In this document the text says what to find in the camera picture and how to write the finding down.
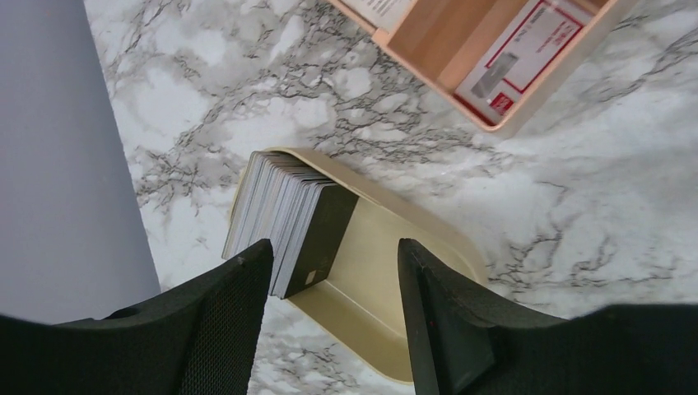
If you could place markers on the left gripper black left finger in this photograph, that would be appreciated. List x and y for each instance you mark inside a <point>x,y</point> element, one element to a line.
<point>197,338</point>

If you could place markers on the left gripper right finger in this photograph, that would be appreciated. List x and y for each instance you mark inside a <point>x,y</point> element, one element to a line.
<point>465,339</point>

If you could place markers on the stack of credit cards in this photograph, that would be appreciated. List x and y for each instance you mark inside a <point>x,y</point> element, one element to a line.
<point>303,213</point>

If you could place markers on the tan oval tray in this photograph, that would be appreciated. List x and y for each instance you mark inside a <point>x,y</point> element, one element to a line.
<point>359,303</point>

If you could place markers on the red white box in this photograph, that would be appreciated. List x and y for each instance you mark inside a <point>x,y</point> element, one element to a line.
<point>526,47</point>

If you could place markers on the pink plastic file organizer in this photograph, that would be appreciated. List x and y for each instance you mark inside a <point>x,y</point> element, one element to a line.
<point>440,42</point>

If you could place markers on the white labelled box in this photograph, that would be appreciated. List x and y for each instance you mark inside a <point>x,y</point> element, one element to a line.
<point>378,14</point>

